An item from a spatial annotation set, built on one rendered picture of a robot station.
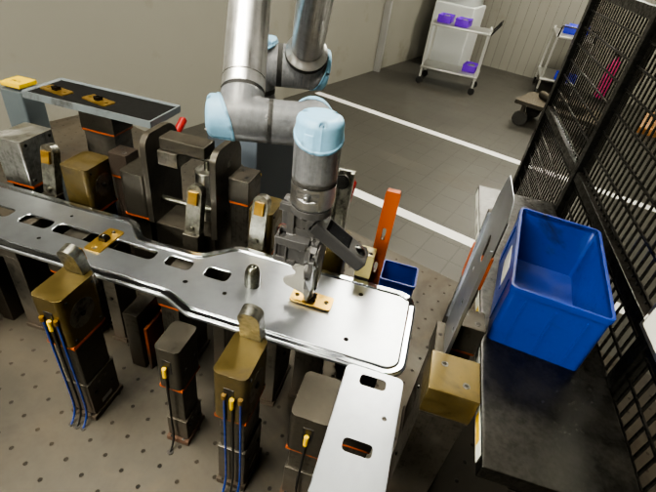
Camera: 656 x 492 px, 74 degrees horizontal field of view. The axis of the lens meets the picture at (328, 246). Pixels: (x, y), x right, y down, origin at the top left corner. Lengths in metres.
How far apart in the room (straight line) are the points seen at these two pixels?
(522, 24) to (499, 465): 7.91
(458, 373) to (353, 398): 0.17
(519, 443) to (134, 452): 0.73
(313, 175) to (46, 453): 0.77
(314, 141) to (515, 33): 7.79
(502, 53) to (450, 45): 1.26
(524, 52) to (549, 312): 7.66
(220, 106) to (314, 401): 0.50
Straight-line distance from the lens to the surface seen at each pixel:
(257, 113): 0.76
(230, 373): 0.70
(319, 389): 0.77
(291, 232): 0.77
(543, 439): 0.78
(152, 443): 1.06
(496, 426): 0.76
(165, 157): 1.05
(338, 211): 0.92
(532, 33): 8.33
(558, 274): 1.12
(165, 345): 0.82
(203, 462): 1.02
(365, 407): 0.74
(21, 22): 3.34
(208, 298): 0.88
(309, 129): 0.65
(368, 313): 0.87
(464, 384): 0.74
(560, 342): 0.86
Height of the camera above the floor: 1.60
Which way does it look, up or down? 36 degrees down
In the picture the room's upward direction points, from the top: 9 degrees clockwise
